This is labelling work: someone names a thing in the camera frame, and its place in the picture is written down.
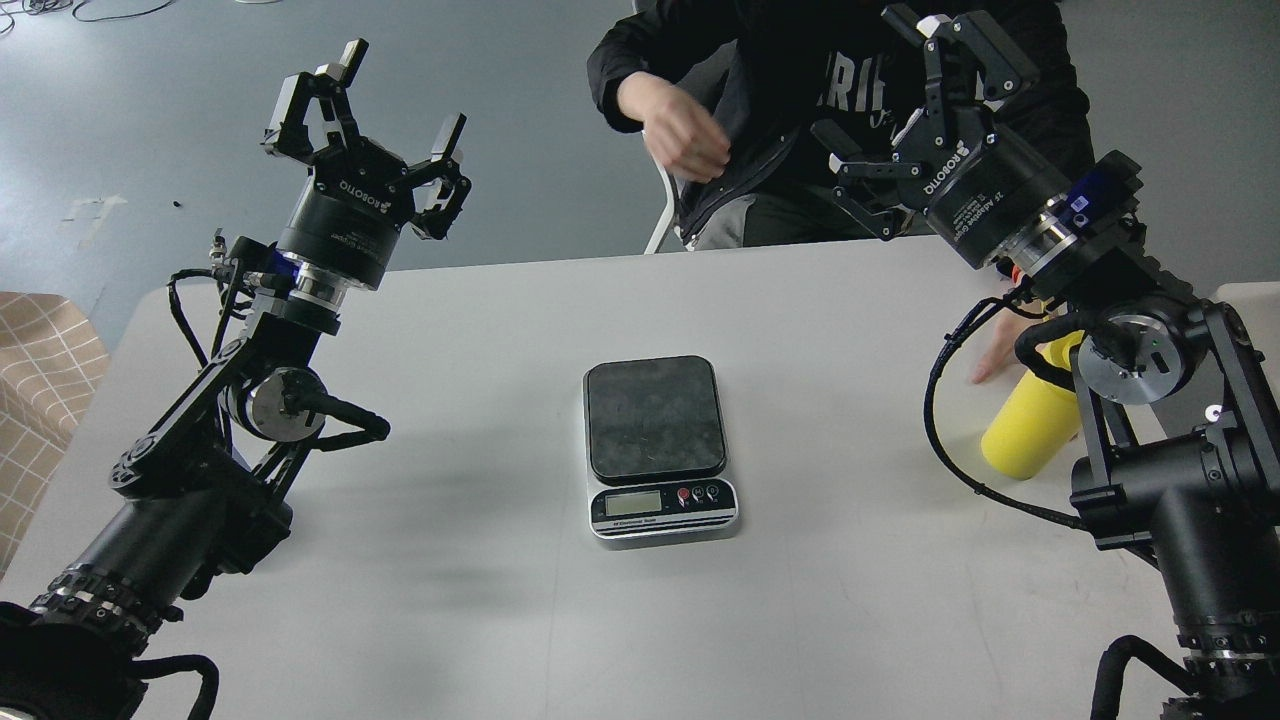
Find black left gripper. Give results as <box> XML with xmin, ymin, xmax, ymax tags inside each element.
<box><xmin>262</xmin><ymin>38</ymin><xmax>472</xmax><ymax>290</ymax></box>

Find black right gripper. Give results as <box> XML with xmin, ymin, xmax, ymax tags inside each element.
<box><xmin>810</xmin><ymin>4</ymin><xmax>1069</xmax><ymax>269</ymax></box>

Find yellow squeeze seasoning bottle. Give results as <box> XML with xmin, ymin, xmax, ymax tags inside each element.
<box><xmin>980</xmin><ymin>331</ymin><xmax>1087</xmax><ymax>480</ymax></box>

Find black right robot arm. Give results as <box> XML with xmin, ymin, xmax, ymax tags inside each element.
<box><xmin>812</xmin><ymin>4</ymin><xmax>1279</xmax><ymax>719</ymax></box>

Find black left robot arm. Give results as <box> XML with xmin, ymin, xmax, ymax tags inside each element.
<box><xmin>1</xmin><ymin>38</ymin><xmax>472</xmax><ymax>719</ymax></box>

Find black digital kitchen scale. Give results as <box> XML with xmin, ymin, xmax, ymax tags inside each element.
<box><xmin>582</xmin><ymin>355</ymin><xmax>741</xmax><ymax>550</ymax></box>

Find person's left hand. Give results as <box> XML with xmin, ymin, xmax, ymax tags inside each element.
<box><xmin>968</xmin><ymin>300</ymin><xmax>1044</xmax><ymax>386</ymax></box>

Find person's right hand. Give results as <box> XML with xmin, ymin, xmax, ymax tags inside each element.
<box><xmin>616</xmin><ymin>72</ymin><xmax>730</xmax><ymax>183</ymax></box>

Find person in black jacket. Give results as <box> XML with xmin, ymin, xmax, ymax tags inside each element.
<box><xmin>588</xmin><ymin>0</ymin><xmax>1097</xmax><ymax>251</ymax></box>

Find beige checkered cushion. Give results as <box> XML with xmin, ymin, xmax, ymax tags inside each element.
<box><xmin>1</xmin><ymin>292</ymin><xmax>110</xmax><ymax>569</ymax></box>

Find white side table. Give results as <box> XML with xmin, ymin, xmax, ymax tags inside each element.
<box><xmin>1210</xmin><ymin>281</ymin><xmax>1279</xmax><ymax>348</ymax></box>

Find black cables on floor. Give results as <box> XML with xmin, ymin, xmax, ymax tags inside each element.
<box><xmin>0</xmin><ymin>0</ymin><xmax>180</xmax><ymax>35</ymax></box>

